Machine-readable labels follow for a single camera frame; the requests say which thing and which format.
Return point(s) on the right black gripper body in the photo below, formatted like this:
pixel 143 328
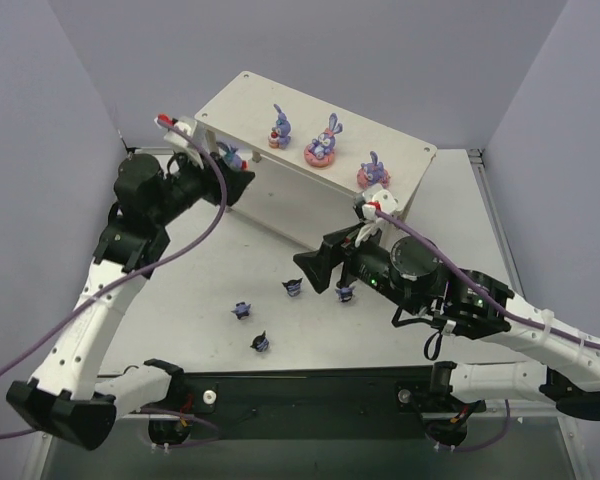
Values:
pixel 340 261

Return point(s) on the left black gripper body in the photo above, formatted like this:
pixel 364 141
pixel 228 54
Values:
pixel 215 180

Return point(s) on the purple bunny with red cake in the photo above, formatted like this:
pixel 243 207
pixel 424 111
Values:
pixel 280 134

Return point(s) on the purple imp figure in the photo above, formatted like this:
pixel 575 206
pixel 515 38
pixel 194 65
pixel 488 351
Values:
pixel 241 310

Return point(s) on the large bunny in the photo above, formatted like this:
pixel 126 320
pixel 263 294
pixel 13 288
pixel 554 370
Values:
pixel 320 152

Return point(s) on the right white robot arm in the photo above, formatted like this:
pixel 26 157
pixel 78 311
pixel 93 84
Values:
pixel 560 365

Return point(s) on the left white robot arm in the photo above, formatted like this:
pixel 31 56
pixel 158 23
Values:
pixel 64 397

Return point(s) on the light wooden two-tier shelf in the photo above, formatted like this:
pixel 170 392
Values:
pixel 287 195

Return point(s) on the black-headed figure purple bow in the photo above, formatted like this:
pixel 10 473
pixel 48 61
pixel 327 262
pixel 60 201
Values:
pixel 293 287

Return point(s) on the purple-headed figure black bow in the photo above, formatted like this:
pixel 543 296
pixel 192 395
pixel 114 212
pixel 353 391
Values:
pixel 345 293

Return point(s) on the black imp figure front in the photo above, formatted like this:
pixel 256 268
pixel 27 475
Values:
pixel 260 343

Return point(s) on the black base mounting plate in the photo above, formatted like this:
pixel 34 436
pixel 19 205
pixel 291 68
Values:
pixel 382 403

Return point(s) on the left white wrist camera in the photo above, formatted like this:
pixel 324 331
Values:
pixel 179 132

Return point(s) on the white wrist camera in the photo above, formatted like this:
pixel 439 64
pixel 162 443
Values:
pixel 367 204
pixel 179 132

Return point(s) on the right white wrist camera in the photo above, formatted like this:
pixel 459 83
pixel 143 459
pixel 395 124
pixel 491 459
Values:
pixel 367 204

